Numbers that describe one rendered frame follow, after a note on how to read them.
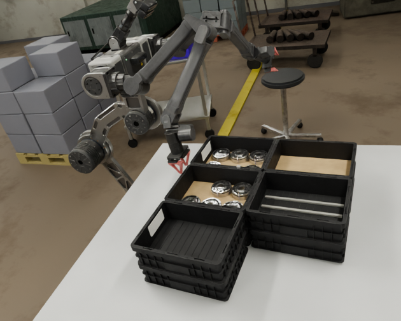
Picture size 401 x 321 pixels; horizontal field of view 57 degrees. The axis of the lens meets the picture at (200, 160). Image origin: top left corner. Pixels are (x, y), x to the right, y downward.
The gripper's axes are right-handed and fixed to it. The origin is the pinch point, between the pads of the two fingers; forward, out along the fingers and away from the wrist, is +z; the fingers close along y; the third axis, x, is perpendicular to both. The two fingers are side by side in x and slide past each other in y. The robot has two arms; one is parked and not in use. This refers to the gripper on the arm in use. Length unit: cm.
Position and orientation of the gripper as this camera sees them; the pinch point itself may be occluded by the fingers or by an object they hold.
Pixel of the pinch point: (182, 167)
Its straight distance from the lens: 166.6
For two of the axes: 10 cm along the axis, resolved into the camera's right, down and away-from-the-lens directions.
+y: 3.7, -5.7, 7.3
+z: 2.5, 8.2, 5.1
